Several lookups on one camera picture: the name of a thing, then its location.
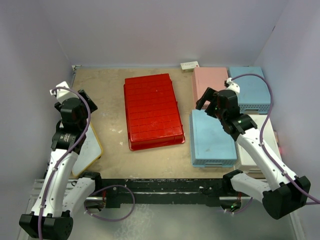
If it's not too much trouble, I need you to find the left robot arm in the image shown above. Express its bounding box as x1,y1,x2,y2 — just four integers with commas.
19,86,103,240

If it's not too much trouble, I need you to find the yellow-rimmed whiteboard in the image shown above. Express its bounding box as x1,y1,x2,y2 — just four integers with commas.
71,123,104,178

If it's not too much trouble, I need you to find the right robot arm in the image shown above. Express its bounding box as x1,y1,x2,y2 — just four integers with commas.
195,87,311,220

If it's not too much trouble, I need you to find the white perforated basket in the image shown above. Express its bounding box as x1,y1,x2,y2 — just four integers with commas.
234,114,282,179

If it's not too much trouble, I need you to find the red plastic tray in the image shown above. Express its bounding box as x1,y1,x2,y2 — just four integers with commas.
123,73,185,151

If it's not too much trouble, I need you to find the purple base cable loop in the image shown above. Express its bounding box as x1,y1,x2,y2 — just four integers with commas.
83,185,136,222

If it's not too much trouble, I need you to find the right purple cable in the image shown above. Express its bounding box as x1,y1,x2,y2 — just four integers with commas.
229,73,320,206

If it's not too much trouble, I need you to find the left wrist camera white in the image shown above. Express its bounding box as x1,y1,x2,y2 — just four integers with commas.
49,81,78,104

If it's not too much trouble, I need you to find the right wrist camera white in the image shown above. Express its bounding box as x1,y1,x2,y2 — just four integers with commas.
224,77,240,95

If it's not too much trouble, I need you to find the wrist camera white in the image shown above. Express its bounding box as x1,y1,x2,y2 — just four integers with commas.
49,81,78,104
224,77,240,95

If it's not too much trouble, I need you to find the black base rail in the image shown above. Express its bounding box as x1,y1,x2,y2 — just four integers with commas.
82,169,251,210

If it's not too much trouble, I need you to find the light blue perforated basket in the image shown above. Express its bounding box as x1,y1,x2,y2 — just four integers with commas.
228,66,271,115

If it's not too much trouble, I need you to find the small white red box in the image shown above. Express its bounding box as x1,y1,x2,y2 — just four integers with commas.
180,61,200,73

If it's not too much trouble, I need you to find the pink perforated basket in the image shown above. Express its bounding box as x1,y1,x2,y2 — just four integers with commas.
191,67,229,106

